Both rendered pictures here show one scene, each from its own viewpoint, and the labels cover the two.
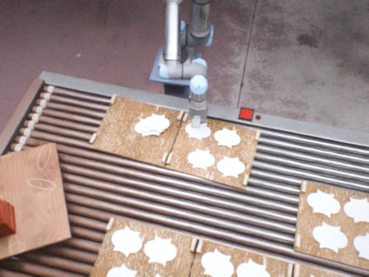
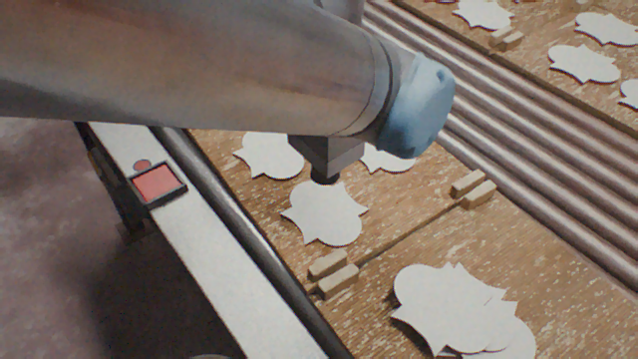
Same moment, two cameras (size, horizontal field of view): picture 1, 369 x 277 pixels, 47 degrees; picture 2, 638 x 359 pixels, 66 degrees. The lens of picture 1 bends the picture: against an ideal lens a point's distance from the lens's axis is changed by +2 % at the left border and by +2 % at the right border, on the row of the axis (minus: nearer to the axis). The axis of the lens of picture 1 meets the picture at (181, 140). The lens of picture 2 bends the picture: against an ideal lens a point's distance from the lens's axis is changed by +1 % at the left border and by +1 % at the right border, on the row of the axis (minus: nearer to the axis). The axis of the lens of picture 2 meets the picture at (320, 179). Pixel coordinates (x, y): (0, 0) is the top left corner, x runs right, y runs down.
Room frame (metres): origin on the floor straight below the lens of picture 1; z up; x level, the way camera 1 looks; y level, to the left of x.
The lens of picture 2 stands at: (1.57, 0.17, 1.52)
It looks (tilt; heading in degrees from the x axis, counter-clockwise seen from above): 48 degrees down; 216
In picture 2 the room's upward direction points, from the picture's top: straight up
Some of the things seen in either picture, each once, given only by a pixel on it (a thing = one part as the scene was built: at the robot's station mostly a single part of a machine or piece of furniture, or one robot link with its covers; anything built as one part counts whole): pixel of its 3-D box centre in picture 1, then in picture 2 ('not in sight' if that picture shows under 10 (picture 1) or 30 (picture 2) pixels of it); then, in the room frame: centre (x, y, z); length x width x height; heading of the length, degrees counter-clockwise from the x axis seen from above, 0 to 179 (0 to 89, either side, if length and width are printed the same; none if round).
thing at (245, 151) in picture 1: (214, 149); (327, 156); (1.08, -0.16, 0.93); 0.41 x 0.35 x 0.02; 70
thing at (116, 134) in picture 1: (138, 129); (517, 351); (1.22, 0.23, 0.93); 0.41 x 0.35 x 0.02; 70
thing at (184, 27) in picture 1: (176, 34); not in sight; (1.72, 0.00, 1.12); 0.13 x 0.12 x 0.14; 86
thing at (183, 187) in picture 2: (246, 114); (157, 183); (1.29, -0.36, 0.92); 0.08 x 0.08 x 0.02; 73
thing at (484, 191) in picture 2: (164, 157); (478, 195); (1.03, 0.09, 0.95); 0.06 x 0.02 x 0.03; 160
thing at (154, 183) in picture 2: (246, 114); (157, 184); (1.29, -0.36, 0.92); 0.06 x 0.06 x 0.01; 73
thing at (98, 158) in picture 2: not in sight; (132, 179); (1.24, -0.55, 0.77); 0.14 x 0.11 x 0.18; 73
